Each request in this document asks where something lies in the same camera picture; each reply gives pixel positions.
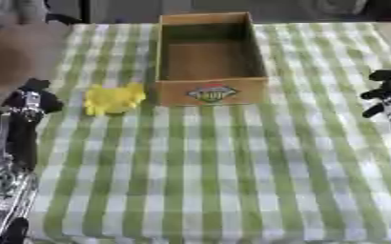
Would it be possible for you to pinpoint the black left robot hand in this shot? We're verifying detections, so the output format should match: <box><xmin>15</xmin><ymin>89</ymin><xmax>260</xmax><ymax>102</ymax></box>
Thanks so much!
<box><xmin>0</xmin><ymin>77</ymin><xmax>66</xmax><ymax>173</ymax></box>

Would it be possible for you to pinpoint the tan cardboard box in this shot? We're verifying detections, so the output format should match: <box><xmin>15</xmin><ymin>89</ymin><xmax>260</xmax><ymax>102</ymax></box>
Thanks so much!
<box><xmin>152</xmin><ymin>11</ymin><xmax>271</xmax><ymax>107</ymax></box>

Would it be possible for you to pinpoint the yellow soft toy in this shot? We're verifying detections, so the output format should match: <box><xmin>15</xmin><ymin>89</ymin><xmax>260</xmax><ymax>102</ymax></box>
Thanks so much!
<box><xmin>82</xmin><ymin>82</ymin><xmax>149</xmax><ymax>117</ymax></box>

